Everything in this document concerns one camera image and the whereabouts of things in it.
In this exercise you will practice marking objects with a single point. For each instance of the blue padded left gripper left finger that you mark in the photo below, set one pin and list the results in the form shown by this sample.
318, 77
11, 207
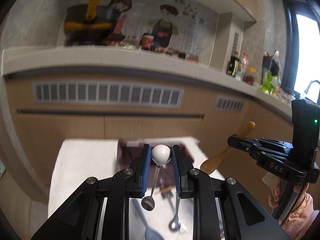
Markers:
100, 207

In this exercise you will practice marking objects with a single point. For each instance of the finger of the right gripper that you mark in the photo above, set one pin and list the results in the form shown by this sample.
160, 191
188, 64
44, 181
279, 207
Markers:
257, 147

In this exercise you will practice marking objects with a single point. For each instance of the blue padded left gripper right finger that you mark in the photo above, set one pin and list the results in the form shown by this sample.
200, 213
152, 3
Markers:
222, 203

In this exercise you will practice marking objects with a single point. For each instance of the wooden spoon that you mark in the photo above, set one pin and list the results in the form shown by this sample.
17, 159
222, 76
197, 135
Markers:
211, 164

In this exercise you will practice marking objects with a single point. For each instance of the smiley handle steel spoon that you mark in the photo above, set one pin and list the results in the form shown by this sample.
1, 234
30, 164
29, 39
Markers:
175, 223

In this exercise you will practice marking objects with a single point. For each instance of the blue plastic spoon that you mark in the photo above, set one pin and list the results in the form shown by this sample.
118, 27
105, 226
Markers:
150, 234

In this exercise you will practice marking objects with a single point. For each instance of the white ball handled spoon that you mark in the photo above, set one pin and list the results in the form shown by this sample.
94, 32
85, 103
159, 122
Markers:
161, 155

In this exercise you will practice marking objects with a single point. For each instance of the small grey vent grille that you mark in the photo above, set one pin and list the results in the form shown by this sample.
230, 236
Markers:
228, 104

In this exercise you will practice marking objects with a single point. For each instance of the green packet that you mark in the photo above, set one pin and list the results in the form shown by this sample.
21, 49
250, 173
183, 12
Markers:
269, 83

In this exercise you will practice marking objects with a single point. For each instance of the maroon plastic utensil bin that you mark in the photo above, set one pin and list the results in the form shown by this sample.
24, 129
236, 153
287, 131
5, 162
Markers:
129, 150

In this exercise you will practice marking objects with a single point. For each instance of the black utensil rack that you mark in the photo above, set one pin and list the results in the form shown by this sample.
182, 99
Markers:
271, 63

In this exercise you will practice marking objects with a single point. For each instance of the black bottle on counter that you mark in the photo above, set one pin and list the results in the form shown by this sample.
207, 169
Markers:
233, 66

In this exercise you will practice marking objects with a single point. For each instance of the orange capped bottle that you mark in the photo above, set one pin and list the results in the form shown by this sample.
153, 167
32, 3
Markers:
242, 66

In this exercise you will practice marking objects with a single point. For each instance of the red cup on counter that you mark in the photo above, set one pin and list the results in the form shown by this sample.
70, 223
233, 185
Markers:
146, 41

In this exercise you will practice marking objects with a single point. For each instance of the black wok with orange handle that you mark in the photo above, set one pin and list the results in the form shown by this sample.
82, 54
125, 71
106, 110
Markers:
89, 23

